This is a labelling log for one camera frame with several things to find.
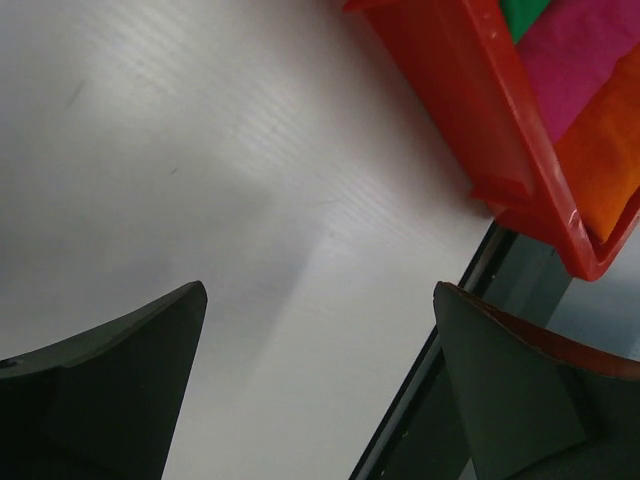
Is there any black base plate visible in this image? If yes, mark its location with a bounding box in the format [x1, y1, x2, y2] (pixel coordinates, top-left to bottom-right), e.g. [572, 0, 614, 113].
[351, 224, 572, 479]

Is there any orange rolled t shirt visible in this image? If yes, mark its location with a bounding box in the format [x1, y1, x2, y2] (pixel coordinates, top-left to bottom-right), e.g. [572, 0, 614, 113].
[555, 47, 639, 243]

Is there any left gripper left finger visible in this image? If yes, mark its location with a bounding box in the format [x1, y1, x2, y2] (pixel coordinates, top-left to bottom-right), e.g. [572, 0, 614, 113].
[1, 281, 207, 479]

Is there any green rolled t shirt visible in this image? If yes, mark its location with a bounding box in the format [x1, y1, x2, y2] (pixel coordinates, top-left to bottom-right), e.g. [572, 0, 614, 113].
[499, 0, 550, 43]

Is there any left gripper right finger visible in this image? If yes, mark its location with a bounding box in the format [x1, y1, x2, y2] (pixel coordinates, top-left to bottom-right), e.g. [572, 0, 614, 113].
[433, 282, 639, 479]

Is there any pink rolled t shirt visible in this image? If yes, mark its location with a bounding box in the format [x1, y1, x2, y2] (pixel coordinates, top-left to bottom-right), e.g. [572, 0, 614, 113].
[516, 0, 639, 142]

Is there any red plastic bin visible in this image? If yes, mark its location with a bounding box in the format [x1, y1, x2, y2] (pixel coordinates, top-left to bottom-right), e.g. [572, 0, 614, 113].
[343, 0, 639, 281]

